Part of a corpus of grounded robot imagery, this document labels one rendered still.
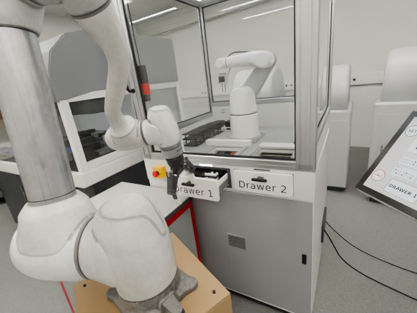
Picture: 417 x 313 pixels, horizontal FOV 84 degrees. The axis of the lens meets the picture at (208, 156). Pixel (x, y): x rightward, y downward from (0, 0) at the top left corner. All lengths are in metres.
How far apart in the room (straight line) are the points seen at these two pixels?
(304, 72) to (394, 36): 3.20
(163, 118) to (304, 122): 0.57
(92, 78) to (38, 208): 1.24
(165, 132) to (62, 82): 0.92
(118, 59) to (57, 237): 0.46
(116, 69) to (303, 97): 0.69
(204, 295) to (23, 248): 0.43
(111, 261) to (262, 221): 0.88
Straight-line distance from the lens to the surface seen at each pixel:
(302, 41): 1.02
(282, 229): 1.28
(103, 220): 0.55
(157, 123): 0.88
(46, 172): 0.63
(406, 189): 0.88
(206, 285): 0.69
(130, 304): 0.65
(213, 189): 1.11
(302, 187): 1.13
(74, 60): 1.73
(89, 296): 0.80
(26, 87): 0.63
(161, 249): 0.57
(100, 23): 0.65
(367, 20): 4.20
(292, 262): 1.39
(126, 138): 0.92
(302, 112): 1.03
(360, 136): 4.31
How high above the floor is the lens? 1.38
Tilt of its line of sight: 18 degrees down
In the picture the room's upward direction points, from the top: 7 degrees counter-clockwise
